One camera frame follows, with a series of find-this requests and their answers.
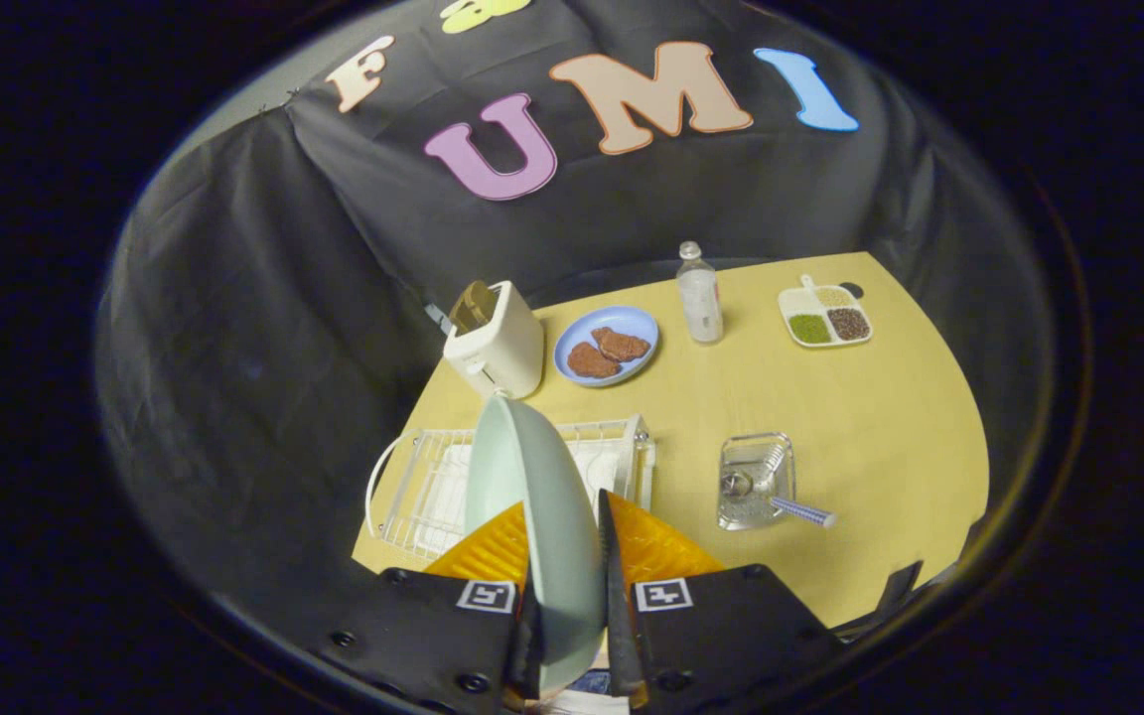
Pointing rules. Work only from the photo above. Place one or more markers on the clear plastic bottle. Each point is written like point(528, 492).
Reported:
point(699, 296)

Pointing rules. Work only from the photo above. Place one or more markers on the pale green plate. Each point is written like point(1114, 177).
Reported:
point(542, 516)

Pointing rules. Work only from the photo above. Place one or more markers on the white divided tray with grains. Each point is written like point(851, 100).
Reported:
point(823, 316)

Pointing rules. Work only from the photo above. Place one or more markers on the brown meat patty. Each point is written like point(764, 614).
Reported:
point(592, 360)
point(622, 344)

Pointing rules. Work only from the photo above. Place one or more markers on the cream toaster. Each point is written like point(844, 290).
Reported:
point(495, 343)

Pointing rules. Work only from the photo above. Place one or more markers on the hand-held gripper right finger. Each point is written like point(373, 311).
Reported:
point(731, 636)

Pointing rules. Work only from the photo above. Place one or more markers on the clear plastic basket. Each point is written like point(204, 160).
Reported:
point(756, 482)

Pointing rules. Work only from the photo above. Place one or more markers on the black backdrop cloth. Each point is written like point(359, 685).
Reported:
point(334, 248)

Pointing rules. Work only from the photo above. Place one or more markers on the blue plate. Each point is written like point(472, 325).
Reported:
point(607, 345)

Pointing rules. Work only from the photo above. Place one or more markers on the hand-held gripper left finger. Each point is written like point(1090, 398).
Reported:
point(423, 636)

